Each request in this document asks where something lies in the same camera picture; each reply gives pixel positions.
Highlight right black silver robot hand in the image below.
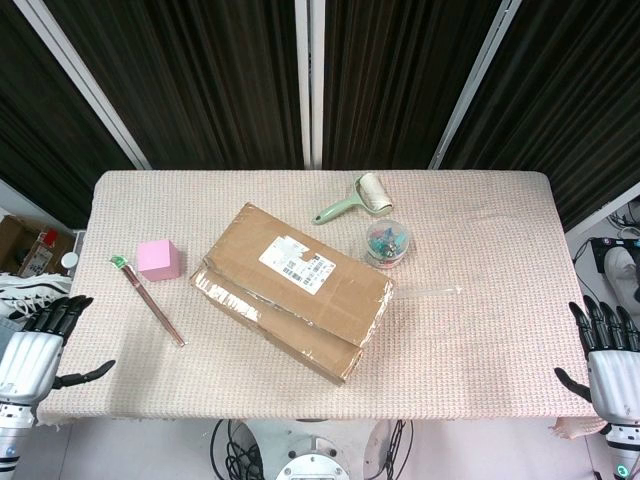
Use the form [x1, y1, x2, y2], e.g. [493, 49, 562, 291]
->
[553, 294, 640, 425]

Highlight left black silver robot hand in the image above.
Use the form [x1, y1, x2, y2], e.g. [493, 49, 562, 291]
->
[0, 294, 117, 406]

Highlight brown cardboard box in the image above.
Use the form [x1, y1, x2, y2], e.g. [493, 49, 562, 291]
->
[188, 201, 396, 387]

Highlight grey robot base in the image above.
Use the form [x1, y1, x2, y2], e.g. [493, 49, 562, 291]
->
[244, 418, 399, 480]

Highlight white sneakers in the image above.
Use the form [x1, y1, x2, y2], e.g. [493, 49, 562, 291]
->
[0, 272, 74, 321]

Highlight white round device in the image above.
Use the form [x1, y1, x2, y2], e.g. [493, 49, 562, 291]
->
[60, 229, 86, 270]

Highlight white shoe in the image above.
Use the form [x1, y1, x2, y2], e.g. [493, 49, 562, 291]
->
[604, 247, 640, 306]

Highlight cardboard box on floor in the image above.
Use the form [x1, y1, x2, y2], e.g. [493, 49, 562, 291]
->
[0, 214, 76, 277]

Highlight black floor device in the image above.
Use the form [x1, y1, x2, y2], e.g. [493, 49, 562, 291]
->
[589, 237, 640, 274]

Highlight brown pen green cap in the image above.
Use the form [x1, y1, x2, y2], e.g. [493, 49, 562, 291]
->
[108, 254, 187, 349]

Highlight pink waffle tablecloth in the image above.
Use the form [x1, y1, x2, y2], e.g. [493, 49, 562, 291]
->
[37, 169, 614, 441]

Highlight pink cube box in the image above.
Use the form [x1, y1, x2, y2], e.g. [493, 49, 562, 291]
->
[136, 239, 182, 282]

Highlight clear plastic tube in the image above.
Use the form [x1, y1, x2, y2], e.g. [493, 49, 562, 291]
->
[392, 284, 461, 300]

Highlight dark partition panel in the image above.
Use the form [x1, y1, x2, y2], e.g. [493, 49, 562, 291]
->
[0, 0, 151, 229]
[429, 0, 640, 234]
[14, 0, 311, 171]
[309, 0, 524, 171]

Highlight clear jar of binder clips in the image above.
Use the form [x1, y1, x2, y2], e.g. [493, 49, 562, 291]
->
[363, 218, 415, 270]

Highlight green lint roller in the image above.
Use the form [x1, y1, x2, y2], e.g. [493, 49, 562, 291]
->
[313, 172, 394, 226]

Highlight black floor cables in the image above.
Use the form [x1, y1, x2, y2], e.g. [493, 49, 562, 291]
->
[572, 207, 640, 301]

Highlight black hanging cable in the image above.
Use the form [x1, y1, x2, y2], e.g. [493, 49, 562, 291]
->
[382, 419, 416, 480]

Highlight black coiled cables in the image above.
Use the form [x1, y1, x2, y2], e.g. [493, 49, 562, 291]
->
[209, 418, 266, 480]

